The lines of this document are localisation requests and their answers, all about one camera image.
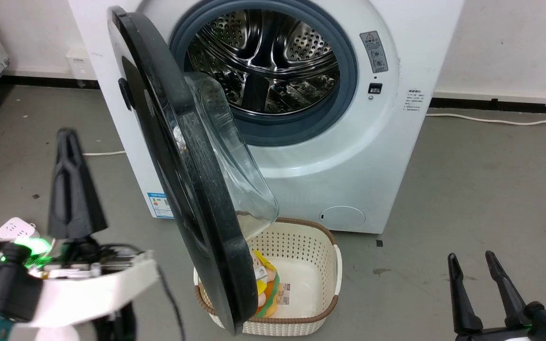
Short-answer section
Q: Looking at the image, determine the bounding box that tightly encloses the white front-load washing machine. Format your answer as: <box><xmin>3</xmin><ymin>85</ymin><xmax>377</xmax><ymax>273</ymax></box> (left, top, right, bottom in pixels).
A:
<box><xmin>67</xmin><ymin>0</ymin><xmax>465</xmax><ymax>235</ymax></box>

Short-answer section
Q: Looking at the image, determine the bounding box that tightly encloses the white wall socket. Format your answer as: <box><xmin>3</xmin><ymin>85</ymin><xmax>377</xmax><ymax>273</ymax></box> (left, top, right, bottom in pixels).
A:
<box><xmin>65</xmin><ymin>47</ymin><xmax>95</xmax><ymax>81</ymax></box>

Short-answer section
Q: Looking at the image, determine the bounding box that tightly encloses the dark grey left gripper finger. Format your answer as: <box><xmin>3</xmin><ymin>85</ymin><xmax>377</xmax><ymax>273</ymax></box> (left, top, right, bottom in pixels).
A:
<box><xmin>47</xmin><ymin>127</ymin><xmax>109</xmax><ymax>240</ymax></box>

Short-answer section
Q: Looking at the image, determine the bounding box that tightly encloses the black round glass washer door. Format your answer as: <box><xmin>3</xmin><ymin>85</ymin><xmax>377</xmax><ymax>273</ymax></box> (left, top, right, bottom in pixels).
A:
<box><xmin>107</xmin><ymin>6</ymin><xmax>281</xmax><ymax>335</ymax></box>

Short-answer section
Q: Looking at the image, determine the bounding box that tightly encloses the long white floor cable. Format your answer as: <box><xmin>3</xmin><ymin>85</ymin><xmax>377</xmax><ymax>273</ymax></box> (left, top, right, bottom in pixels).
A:
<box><xmin>426</xmin><ymin>112</ymin><xmax>546</xmax><ymax>126</ymax></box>

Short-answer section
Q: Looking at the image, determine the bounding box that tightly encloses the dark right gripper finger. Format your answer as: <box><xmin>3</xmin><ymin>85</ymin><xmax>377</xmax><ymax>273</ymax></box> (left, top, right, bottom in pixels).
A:
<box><xmin>447</xmin><ymin>253</ymin><xmax>484</xmax><ymax>335</ymax></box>
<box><xmin>485</xmin><ymin>251</ymin><xmax>533</xmax><ymax>328</ymax></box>

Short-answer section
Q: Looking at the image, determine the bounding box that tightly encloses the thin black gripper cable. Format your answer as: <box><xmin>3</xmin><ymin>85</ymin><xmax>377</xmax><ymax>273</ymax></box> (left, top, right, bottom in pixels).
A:
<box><xmin>155</xmin><ymin>264</ymin><xmax>186</xmax><ymax>341</ymax></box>

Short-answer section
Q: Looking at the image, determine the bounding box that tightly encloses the white power strip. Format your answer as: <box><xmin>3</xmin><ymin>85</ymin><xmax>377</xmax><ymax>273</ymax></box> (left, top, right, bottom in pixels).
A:
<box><xmin>0</xmin><ymin>217</ymin><xmax>40</xmax><ymax>259</ymax></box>

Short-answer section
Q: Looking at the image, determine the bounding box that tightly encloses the cream laundry basket brown rim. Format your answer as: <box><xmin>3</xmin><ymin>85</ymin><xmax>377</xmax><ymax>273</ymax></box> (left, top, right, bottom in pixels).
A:
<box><xmin>193</xmin><ymin>217</ymin><xmax>343</xmax><ymax>337</ymax></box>

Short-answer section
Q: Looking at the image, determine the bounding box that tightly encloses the white green left gripper body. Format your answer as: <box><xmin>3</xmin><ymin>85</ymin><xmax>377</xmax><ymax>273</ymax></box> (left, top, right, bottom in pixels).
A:
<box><xmin>14</xmin><ymin>236</ymin><xmax>160</xmax><ymax>328</ymax></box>

